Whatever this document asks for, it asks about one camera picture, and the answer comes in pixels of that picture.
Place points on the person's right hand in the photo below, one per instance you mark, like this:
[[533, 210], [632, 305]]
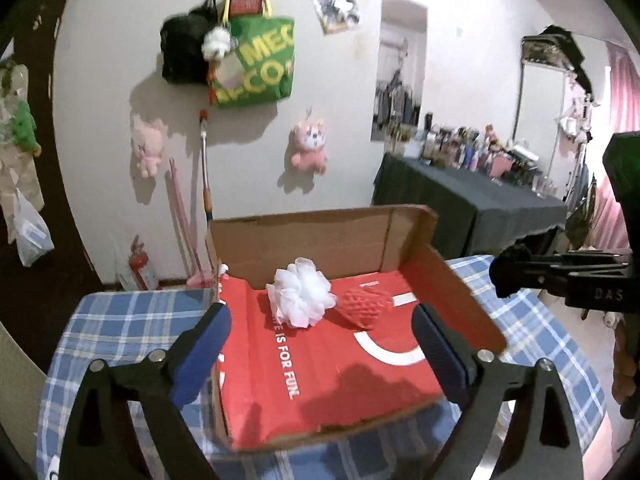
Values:
[[627, 375]]

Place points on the wall mirror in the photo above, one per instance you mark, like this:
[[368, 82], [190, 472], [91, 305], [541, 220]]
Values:
[[402, 75]]

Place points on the metal rack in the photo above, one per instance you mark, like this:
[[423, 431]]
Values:
[[520, 100]]

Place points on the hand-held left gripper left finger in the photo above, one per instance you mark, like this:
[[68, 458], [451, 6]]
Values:
[[200, 355]]

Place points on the table with dark cloth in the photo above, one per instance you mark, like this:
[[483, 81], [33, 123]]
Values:
[[450, 205]]

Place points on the row of bottles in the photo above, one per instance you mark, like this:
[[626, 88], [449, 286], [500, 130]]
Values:
[[460, 147]]

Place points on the green plush toy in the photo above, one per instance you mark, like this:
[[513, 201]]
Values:
[[24, 125]]

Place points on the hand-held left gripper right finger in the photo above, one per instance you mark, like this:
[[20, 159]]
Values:
[[440, 355]]

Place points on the white plastic bag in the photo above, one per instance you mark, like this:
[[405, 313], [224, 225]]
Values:
[[32, 235]]

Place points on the pale pink plush toy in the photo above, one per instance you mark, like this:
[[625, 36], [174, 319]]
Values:
[[147, 142]]

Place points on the mop with orange grip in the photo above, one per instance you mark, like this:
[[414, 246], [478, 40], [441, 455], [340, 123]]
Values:
[[205, 175]]

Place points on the dark bag on rack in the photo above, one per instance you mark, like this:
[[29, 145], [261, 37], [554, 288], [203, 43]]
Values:
[[560, 42]]

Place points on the red fire extinguisher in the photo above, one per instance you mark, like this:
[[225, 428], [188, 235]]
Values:
[[139, 265]]

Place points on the pink broom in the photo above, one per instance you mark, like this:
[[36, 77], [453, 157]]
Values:
[[180, 210]]

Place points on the pink curtain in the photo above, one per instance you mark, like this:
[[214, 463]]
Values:
[[622, 100]]

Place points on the black bag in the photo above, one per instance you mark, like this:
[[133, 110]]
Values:
[[182, 50]]

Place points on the clear plastic bags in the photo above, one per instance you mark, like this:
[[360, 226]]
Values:
[[15, 175]]

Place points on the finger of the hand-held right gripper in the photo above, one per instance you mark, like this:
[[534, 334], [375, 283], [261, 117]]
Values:
[[515, 270]]

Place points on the red foam net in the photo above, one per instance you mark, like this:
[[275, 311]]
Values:
[[362, 310]]

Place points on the dark wooden door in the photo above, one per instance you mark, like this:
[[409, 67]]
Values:
[[55, 270]]

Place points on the hanging grey cloth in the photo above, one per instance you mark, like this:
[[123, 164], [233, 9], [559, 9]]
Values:
[[582, 210]]

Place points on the white fluffy plush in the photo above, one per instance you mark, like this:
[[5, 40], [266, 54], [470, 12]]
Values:
[[217, 42]]

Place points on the white bath pouf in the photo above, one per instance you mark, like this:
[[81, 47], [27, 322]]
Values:
[[300, 292]]

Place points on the cardboard box with red lining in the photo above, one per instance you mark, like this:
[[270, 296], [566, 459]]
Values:
[[310, 365]]

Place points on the blue plaid tablecloth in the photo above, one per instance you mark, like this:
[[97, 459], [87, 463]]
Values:
[[115, 320]]

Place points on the photo wall poster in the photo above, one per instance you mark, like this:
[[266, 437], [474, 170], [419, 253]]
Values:
[[334, 7]]

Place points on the green tote bag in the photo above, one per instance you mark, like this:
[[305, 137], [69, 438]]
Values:
[[265, 60]]

